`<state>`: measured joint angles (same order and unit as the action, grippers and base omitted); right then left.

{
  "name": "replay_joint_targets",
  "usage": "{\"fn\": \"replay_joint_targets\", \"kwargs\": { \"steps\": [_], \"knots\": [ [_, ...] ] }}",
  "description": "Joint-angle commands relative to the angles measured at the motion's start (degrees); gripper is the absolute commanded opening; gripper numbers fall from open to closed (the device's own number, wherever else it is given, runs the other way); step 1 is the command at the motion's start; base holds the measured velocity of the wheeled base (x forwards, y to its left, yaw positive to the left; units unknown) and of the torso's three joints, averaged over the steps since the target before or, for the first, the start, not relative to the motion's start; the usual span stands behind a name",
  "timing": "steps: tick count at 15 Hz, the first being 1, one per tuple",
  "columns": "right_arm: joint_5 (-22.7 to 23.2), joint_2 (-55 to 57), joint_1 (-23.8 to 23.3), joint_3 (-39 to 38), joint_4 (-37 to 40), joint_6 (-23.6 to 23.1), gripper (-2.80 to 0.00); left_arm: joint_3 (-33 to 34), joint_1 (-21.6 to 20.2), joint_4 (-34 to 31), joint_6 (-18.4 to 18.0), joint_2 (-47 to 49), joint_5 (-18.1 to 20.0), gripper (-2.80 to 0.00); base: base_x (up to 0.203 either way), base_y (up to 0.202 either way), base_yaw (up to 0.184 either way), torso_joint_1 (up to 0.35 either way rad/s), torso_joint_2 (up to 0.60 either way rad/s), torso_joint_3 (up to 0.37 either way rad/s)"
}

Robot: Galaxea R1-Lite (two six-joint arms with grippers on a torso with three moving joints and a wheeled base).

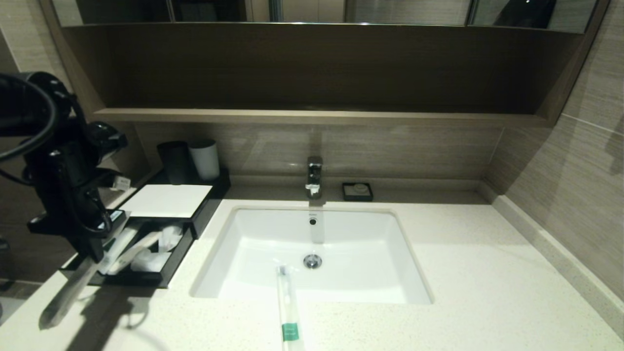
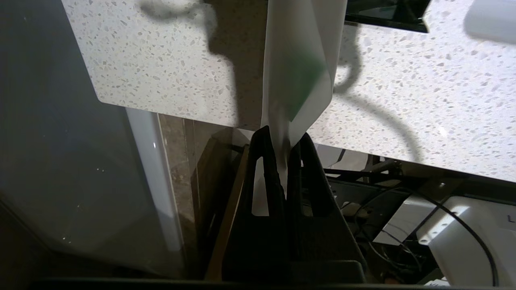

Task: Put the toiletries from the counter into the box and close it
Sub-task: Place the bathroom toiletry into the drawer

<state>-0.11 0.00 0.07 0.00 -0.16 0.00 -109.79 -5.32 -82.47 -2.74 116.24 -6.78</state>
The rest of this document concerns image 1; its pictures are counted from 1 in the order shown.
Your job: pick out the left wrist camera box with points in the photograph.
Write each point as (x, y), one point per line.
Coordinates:
(121, 183)

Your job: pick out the white packet with pink item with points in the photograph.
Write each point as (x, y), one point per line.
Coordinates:
(171, 236)

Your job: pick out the chrome sink drain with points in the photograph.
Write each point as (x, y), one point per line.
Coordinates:
(312, 261)

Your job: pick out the small white sachets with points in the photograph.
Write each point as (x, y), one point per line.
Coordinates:
(148, 262)

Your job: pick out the brown wooden wall shelf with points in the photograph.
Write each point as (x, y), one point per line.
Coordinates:
(312, 73)

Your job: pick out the wall mirror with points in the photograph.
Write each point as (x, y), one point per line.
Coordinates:
(317, 10)

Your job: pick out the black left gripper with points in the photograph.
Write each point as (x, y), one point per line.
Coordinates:
(73, 229)

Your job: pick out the wrapped toothbrush with green label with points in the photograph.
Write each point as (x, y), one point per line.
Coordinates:
(290, 312)

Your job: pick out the black cup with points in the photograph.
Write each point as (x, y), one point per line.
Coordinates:
(174, 163)

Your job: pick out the white ceramic sink basin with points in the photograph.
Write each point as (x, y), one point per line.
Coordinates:
(360, 263)

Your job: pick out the long white packet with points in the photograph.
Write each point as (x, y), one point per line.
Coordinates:
(122, 243)

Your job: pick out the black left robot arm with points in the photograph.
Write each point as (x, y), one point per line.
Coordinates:
(63, 170)

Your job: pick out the wrapped beige comb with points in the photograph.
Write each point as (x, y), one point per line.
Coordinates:
(144, 249)

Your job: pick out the beige soap bar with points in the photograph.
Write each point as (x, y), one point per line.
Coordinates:
(360, 187)

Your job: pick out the black soap dish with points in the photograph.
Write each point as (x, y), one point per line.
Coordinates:
(357, 196)

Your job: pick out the chrome faucet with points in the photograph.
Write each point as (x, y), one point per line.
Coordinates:
(314, 175)

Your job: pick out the black tray with sachets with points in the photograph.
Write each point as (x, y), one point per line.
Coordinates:
(161, 278)

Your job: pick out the white cup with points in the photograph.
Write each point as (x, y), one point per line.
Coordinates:
(204, 161)

